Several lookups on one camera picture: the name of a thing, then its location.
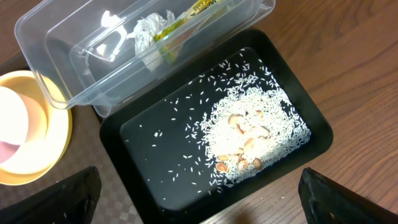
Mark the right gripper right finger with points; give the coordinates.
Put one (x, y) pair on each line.
(325, 201)

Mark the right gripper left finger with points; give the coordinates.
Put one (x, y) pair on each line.
(72, 200)

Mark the yellow plate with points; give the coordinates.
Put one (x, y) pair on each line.
(59, 130)

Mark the pink bowl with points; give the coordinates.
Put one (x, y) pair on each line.
(37, 129)

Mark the food scraps rice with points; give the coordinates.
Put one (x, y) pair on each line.
(221, 128)

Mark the white tissue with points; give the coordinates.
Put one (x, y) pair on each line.
(144, 33)

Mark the yellow green snack wrapper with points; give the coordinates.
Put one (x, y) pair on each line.
(186, 18)

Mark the dark brown serving tray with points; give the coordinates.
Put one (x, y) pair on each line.
(84, 150)

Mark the black tray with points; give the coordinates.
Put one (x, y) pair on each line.
(118, 136)

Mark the clear plastic bin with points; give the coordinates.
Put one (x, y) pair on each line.
(87, 52)

